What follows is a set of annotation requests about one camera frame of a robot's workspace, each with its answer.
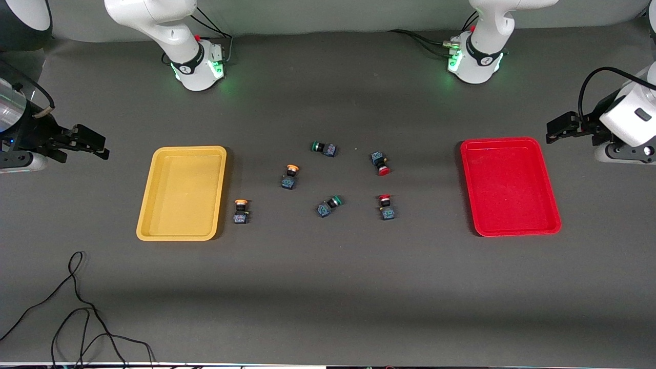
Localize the black right arm wrist cable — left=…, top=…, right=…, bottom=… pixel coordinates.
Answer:
left=0, top=60, right=55, bottom=119

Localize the yellow plastic tray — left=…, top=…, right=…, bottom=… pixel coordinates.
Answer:
left=136, top=146, right=228, bottom=241

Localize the black right arm base cable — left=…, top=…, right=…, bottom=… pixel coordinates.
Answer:
left=162, top=7, right=234, bottom=65

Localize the black left arm base cable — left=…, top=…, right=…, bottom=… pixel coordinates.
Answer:
left=387, top=10, right=480, bottom=58

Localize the black arm wrist cable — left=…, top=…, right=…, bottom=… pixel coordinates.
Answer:
left=0, top=60, right=55, bottom=119
left=578, top=67, right=652, bottom=125

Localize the red plastic tray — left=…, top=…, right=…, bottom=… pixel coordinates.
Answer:
left=460, top=136, right=562, bottom=237

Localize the black left arm wrist cable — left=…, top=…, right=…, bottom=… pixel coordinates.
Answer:
left=578, top=67, right=652, bottom=125

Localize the black arm base cable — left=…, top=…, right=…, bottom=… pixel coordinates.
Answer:
left=162, top=7, right=234, bottom=65
left=387, top=10, right=480, bottom=58

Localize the thin black loose cable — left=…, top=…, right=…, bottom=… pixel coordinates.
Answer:
left=0, top=251, right=155, bottom=369

